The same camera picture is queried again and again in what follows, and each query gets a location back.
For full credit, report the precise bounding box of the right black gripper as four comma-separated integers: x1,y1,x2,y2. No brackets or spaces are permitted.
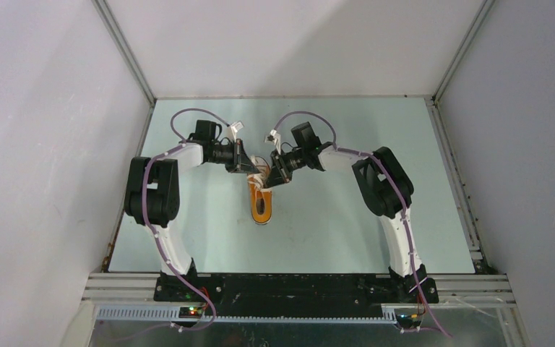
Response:
264,147,307,189

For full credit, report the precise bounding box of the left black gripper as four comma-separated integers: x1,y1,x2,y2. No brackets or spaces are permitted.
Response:
207,138,258,174

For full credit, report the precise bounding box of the orange canvas sneaker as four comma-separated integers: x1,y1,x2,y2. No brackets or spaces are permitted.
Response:
247,163,275,226

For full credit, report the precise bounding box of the white shoelace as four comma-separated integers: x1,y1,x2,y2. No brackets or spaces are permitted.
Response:
247,155,272,193

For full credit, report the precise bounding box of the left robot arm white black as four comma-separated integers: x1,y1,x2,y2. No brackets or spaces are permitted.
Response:
124,120,260,301

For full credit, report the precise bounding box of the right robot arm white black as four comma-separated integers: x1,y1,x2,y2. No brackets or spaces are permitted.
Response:
266,122,427,302

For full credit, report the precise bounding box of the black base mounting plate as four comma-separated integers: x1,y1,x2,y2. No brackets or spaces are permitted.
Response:
153,273,439,318

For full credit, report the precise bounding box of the left controller board with leds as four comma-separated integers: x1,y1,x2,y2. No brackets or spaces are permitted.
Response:
178,307,205,320

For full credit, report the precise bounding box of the controller board with leds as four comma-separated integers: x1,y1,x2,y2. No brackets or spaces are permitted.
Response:
395,314,421,333
178,307,205,320

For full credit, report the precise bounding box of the right controller board with leds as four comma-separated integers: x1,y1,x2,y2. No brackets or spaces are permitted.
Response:
395,314,421,333

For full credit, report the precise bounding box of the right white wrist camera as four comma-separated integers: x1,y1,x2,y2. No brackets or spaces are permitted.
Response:
264,129,282,155

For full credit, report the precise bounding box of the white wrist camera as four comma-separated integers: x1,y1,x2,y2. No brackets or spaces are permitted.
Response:
225,121,244,144
264,129,282,155

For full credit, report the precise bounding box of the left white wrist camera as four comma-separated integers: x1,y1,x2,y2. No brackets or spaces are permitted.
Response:
225,121,244,144

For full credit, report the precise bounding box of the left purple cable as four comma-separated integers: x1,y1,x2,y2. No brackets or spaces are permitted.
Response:
141,108,233,333

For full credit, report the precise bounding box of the grey slotted cable duct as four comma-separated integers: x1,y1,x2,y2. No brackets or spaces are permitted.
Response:
95,306,398,325

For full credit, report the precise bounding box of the aluminium frame rail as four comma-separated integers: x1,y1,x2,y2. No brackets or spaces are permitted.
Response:
82,273,517,308

